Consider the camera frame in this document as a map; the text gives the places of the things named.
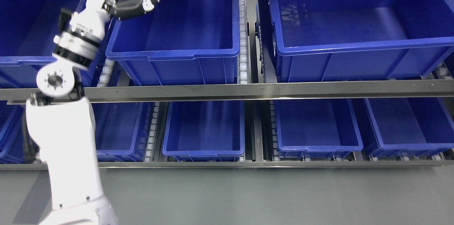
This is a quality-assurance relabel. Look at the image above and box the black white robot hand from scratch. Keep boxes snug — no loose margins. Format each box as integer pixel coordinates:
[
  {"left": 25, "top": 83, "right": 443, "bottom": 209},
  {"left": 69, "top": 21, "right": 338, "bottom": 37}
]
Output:
[{"left": 65, "top": 0, "right": 161, "bottom": 43}]

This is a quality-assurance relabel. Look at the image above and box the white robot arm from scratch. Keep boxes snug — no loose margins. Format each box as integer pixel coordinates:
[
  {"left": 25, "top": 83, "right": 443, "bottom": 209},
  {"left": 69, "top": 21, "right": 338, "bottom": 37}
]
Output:
[{"left": 25, "top": 19, "right": 118, "bottom": 225}]

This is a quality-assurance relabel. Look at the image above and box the blue bin upper left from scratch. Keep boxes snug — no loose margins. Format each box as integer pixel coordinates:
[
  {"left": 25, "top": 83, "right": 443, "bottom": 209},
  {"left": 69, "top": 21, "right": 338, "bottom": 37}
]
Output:
[{"left": 0, "top": 0, "right": 107, "bottom": 89}]

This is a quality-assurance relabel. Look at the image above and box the blue bin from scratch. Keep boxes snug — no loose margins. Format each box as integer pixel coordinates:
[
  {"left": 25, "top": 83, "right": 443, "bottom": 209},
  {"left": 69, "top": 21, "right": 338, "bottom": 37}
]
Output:
[
  {"left": 162, "top": 101, "right": 245, "bottom": 162},
  {"left": 0, "top": 101, "right": 154, "bottom": 164},
  {"left": 274, "top": 99, "right": 364, "bottom": 160},
  {"left": 105, "top": 0, "right": 240, "bottom": 86},
  {"left": 269, "top": 0, "right": 454, "bottom": 83},
  {"left": 0, "top": 0, "right": 107, "bottom": 89},
  {"left": 353, "top": 98, "right": 454, "bottom": 158}
]

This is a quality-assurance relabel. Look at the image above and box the blue bin lower left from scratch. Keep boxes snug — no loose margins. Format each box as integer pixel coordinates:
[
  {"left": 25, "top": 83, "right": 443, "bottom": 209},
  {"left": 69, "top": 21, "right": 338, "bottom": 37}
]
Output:
[{"left": 0, "top": 101, "right": 154, "bottom": 164}]

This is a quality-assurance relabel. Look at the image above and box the blue bin upper middle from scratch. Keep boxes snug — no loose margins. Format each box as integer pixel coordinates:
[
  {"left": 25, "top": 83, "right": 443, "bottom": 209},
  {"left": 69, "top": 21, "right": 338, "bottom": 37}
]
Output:
[{"left": 105, "top": 0, "right": 240, "bottom": 86}]

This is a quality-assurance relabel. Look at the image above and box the blue bin lower middle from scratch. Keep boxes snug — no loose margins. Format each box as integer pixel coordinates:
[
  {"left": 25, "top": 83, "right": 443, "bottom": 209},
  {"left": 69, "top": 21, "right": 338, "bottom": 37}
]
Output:
[{"left": 162, "top": 101, "right": 245, "bottom": 162}]

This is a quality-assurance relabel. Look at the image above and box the white roller track middle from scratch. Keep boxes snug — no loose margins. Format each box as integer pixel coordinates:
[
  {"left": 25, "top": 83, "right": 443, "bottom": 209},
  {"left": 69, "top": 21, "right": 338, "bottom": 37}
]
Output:
[{"left": 237, "top": 0, "right": 249, "bottom": 84}]

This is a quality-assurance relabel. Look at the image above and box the blue bin upper right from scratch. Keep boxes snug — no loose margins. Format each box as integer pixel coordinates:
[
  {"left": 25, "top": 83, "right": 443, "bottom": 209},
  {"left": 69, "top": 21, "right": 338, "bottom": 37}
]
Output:
[{"left": 269, "top": 0, "right": 454, "bottom": 83}]

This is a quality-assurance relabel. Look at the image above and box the blue bin lower far right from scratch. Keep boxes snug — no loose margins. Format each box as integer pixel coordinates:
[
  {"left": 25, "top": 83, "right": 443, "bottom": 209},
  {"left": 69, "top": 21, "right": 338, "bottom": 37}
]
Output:
[{"left": 353, "top": 98, "right": 454, "bottom": 158}]

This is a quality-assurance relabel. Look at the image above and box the steel shelf front rail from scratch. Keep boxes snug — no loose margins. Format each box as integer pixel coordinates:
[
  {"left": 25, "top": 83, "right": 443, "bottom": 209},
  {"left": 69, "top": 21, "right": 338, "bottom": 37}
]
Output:
[{"left": 0, "top": 79, "right": 454, "bottom": 105}]

